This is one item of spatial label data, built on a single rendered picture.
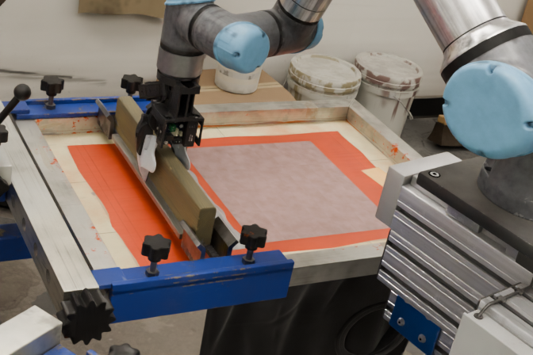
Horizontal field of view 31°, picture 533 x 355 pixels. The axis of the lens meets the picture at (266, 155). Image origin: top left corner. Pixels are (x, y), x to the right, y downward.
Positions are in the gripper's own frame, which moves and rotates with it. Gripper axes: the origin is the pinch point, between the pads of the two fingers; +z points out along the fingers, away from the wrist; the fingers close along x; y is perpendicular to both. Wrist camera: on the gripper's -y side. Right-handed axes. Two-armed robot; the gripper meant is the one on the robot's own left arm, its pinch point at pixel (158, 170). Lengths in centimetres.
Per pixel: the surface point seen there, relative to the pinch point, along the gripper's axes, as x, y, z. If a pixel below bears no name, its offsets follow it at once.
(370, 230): 35.6, 17.2, 5.5
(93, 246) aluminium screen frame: -17.0, 17.5, 2.0
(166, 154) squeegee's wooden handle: -0.4, 3.1, -5.0
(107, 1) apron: 59, -193, 41
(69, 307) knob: -27.0, 36.9, -2.6
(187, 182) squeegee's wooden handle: -0.3, 12.5, -5.0
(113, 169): -3.8, -10.9, 5.6
